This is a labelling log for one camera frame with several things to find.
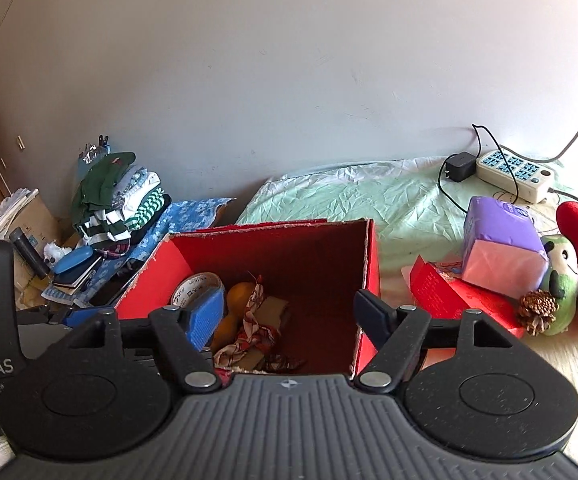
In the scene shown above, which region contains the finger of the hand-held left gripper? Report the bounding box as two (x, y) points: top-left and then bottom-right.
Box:
(19, 305), (107, 331)

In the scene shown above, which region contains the red carton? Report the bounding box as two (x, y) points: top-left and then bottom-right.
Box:
(400, 255), (527, 338)

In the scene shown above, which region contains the pine cone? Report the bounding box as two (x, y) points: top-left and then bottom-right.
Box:
(516, 290), (559, 336)

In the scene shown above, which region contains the brown cardboard box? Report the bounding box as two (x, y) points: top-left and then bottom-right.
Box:
(0, 187), (62, 306)

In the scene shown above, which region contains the white power strip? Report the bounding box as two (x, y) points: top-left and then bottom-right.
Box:
(476, 149), (556, 205)

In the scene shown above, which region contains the black cable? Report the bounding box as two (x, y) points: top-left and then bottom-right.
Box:
(438, 124), (520, 211)

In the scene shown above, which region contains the tape roll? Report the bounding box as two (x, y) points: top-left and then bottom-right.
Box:
(170, 272), (226, 311)

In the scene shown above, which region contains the black charger adapter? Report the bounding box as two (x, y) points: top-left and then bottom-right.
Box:
(444, 151), (477, 182)

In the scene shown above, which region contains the black cylindrical device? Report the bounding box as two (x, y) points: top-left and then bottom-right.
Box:
(9, 227), (50, 281)

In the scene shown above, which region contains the dark notebook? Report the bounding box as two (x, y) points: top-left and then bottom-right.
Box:
(49, 255), (104, 293)

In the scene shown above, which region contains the stack of folded clothes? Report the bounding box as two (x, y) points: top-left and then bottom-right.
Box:
(71, 151), (172, 256)

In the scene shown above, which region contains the green plush toy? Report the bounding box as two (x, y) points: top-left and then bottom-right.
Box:
(539, 235), (578, 336)

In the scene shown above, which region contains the brown paper package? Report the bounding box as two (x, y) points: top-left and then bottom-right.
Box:
(239, 296), (291, 371)

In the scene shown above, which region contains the purple tissue pack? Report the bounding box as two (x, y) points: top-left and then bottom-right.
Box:
(462, 196), (550, 300)

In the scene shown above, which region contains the blue glasses case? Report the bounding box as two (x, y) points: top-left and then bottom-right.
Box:
(51, 246), (96, 276)

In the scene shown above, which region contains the red cardboard box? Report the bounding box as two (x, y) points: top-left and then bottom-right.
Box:
(114, 217), (382, 381)

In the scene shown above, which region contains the orange gourd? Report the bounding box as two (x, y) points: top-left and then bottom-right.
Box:
(210, 282), (257, 356)

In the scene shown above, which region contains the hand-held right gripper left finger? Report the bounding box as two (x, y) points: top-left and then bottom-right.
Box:
(33, 287), (225, 394)

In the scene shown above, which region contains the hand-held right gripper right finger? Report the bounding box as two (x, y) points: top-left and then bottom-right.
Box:
(353, 289), (538, 395)

